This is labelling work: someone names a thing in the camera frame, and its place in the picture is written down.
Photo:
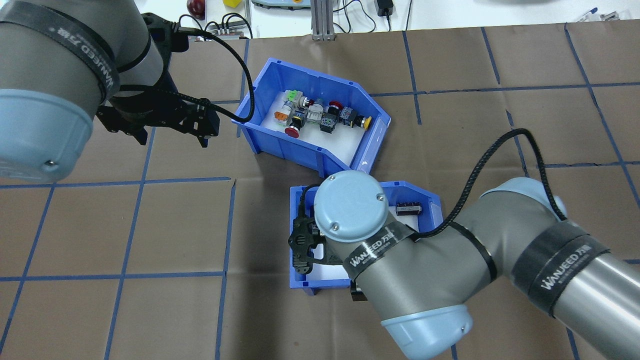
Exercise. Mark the blue bin holding black part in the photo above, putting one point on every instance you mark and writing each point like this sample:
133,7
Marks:
315,283

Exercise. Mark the blue bin holding button switches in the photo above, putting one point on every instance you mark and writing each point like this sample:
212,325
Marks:
280,145

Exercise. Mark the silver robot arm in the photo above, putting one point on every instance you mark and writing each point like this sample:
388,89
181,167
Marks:
60,75
500,250

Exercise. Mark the red mushroom button blue block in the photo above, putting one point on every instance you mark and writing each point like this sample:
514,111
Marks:
296,126

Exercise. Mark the red mushroom button black block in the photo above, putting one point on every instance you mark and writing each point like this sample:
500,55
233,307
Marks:
330,117

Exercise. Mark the black usb hub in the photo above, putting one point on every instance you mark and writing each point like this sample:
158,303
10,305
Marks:
227,32

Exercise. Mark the small black cylinder part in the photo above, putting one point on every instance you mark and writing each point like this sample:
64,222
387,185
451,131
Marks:
408,208

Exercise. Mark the red yellow mango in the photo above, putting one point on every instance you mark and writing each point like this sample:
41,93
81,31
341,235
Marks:
196,7

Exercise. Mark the yellow block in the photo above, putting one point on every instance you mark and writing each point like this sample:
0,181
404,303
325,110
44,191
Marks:
231,2

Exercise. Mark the light blue teach pendant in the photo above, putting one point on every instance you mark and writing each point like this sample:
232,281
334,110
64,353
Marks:
280,3

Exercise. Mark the black power adapter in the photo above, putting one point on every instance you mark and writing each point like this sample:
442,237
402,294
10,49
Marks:
385,6

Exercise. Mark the blue pen with grey clip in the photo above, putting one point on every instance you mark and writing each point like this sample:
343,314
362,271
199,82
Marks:
607,16

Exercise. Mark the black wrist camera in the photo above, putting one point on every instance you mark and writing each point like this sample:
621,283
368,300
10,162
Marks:
301,242
165,32

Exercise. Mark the white switch with orange block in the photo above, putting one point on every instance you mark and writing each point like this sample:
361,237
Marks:
283,114

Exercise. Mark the white switch with green label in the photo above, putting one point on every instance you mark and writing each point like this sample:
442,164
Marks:
298,98

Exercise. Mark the white switch with green lens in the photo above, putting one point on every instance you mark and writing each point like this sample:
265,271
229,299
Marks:
315,113

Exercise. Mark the yellow button black switch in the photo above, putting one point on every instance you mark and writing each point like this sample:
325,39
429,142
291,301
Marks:
355,119

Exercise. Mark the aluminium extrusion post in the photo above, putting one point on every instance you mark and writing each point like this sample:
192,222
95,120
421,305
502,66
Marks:
322,20

